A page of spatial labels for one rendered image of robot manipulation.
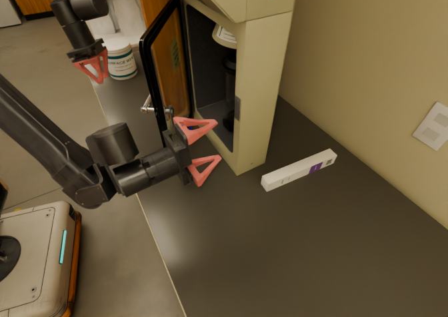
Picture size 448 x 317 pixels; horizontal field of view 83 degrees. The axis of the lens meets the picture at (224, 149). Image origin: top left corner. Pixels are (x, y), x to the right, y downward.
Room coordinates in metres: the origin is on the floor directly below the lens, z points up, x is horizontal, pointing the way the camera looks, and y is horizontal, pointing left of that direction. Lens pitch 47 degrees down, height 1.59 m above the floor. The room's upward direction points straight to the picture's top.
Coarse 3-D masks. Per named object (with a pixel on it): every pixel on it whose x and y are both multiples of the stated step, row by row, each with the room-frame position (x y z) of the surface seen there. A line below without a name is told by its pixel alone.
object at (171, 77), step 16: (160, 16) 0.58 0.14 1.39; (176, 16) 0.70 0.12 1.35; (160, 32) 0.56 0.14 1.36; (176, 32) 0.68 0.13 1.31; (160, 48) 0.54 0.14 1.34; (176, 48) 0.66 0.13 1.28; (144, 64) 0.45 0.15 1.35; (160, 64) 0.52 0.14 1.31; (176, 64) 0.64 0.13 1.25; (160, 80) 0.50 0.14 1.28; (176, 80) 0.62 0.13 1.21; (176, 96) 0.60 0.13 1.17; (176, 112) 0.57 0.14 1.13; (160, 128) 0.45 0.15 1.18
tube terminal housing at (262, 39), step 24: (192, 0) 0.70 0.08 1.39; (264, 0) 0.51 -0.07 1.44; (288, 0) 0.54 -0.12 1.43; (240, 24) 0.51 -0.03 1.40; (264, 24) 0.51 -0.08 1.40; (288, 24) 0.54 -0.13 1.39; (240, 48) 0.51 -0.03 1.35; (264, 48) 0.52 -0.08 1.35; (240, 72) 0.50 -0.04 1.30; (264, 72) 0.52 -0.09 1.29; (240, 96) 0.50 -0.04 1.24; (264, 96) 0.53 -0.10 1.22; (240, 120) 0.49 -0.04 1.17; (264, 120) 0.53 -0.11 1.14; (216, 144) 0.61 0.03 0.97; (240, 144) 0.49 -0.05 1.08; (264, 144) 0.54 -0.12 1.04; (240, 168) 0.50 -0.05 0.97
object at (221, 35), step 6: (216, 24) 0.66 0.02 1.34; (216, 30) 0.64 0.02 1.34; (222, 30) 0.62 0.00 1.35; (216, 36) 0.63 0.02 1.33; (222, 36) 0.61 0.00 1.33; (228, 36) 0.60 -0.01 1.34; (222, 42) 0.60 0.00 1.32; (228, 42) 0.59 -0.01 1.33; (234, 42) 0.59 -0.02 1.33; (234, 48) 0.58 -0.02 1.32
